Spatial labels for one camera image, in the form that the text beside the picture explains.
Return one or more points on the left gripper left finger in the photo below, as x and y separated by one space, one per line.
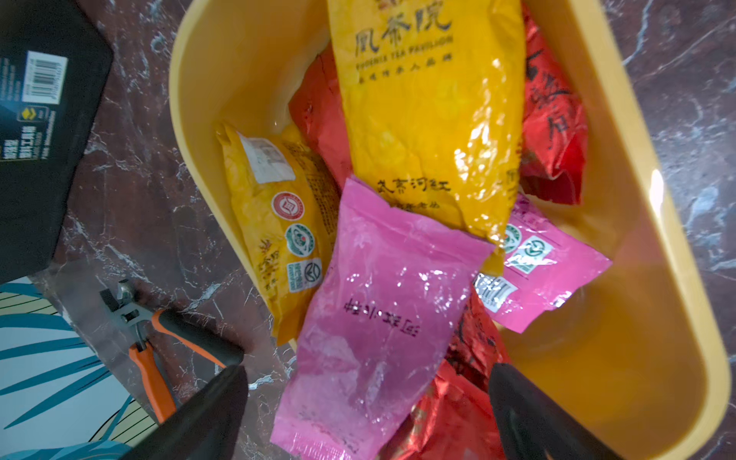
206 427

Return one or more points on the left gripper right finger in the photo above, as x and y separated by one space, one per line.
532 426

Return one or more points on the large red tea bag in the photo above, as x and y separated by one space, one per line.
455 418

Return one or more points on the yellow plastic storage box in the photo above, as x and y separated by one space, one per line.
637 356

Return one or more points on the pink tea bag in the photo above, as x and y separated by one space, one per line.
377 329
543 267

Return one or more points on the small red tea bag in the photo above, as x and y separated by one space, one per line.
554 128

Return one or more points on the red crinkled tea bag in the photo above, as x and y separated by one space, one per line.
317 111

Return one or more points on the yellow tea bag with labels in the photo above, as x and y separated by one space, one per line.
286 203

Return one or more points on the yellow black toolbox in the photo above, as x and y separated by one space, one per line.
54 67

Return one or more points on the orange handled pliers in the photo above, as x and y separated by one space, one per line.
154 332

